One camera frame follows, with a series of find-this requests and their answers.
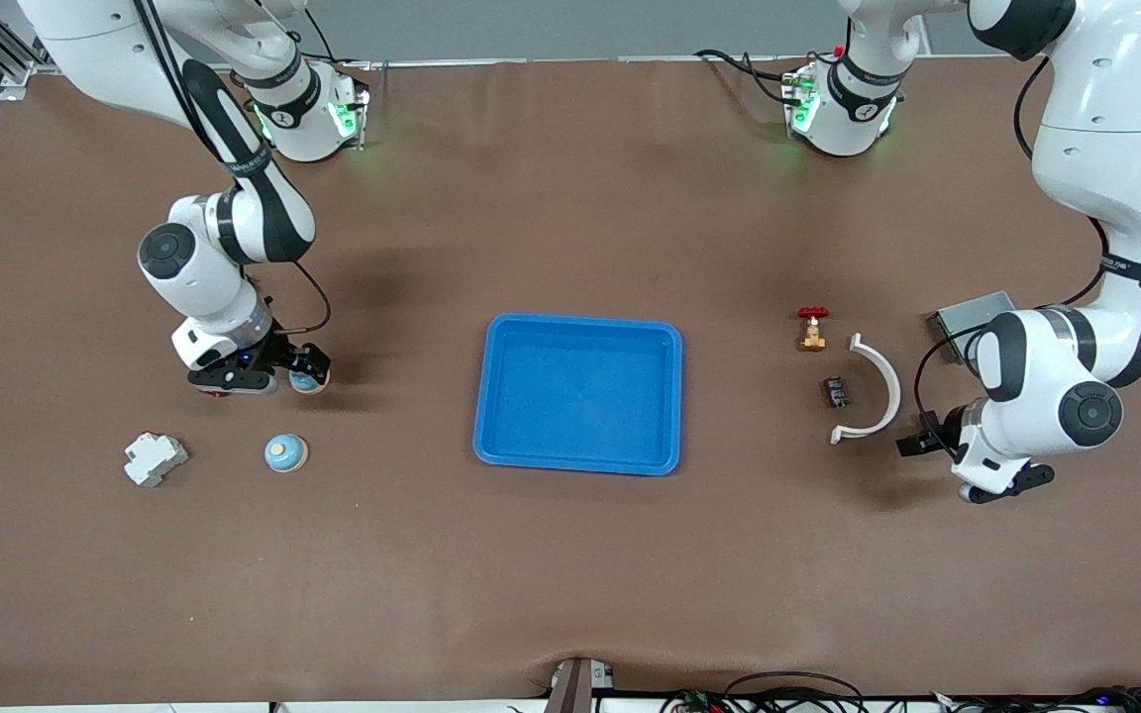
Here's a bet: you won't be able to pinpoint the black looped floor cable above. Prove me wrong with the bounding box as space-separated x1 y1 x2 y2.
724 671 869 713

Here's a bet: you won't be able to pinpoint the blue plastic tray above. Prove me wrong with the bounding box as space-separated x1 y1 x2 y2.
472 314 683 477

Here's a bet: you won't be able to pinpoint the white curved plastic bracket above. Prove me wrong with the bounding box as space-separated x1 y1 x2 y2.
830 334 902 446

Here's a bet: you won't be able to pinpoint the black floor cable bundle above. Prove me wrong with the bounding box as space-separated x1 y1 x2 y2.
927 685 1141 713

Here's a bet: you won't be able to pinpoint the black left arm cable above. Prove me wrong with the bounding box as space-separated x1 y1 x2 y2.
913 54 1116 439

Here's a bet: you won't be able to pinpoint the black arm base cable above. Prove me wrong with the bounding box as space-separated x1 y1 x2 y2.
694 48 794 105

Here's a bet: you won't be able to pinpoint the aluminium frame profile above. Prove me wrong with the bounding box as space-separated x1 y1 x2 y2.
0 0 71 100

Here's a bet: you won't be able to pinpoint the silver metal power supply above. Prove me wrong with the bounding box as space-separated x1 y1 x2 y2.
933 290 1018 365

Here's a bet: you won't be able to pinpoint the white circuit breaker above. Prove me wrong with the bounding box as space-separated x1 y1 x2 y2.
124 433 189 488

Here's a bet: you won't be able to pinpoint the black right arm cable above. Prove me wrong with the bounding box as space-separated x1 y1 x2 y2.
135 0 334 334

